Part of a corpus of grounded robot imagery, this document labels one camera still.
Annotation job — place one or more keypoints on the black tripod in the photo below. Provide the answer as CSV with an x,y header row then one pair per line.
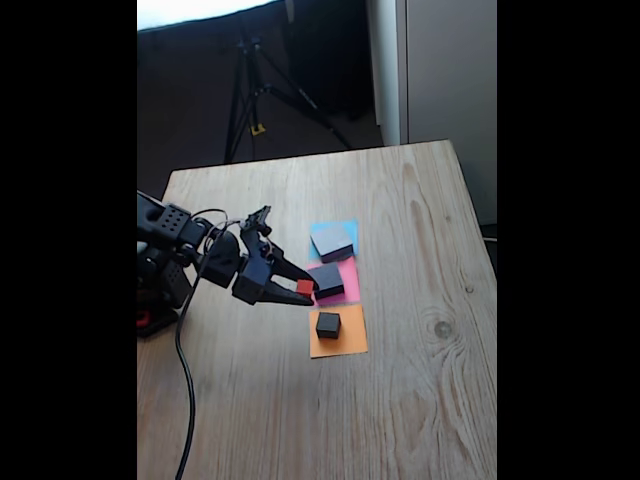
x,y
248,80

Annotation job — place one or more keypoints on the blue paper sheet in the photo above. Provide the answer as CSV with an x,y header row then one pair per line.
x,y
352,227

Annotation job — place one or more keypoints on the pink paper sheet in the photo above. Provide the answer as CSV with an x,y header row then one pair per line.
x,y
352,285

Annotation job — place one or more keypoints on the red cube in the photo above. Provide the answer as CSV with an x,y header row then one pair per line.
x,y
305,287

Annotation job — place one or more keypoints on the yellow tape marker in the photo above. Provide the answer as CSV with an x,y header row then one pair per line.
x,y
257,130

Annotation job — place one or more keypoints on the small black foam block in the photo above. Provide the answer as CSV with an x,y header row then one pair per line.
x,y
328,325

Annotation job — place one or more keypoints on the red and black table clamp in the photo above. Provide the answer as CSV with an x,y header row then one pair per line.
x,y
155,324

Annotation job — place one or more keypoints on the medium dark foam block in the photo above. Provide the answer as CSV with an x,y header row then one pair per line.
x,y
327,280

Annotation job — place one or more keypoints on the orange paper sheet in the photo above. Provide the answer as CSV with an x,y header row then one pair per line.
x,y
355,335

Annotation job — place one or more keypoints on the large grey foam block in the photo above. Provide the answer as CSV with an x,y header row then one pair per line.
x,y
332,240

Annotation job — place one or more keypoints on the white cabinet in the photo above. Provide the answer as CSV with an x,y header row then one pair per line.
x,y
450,75

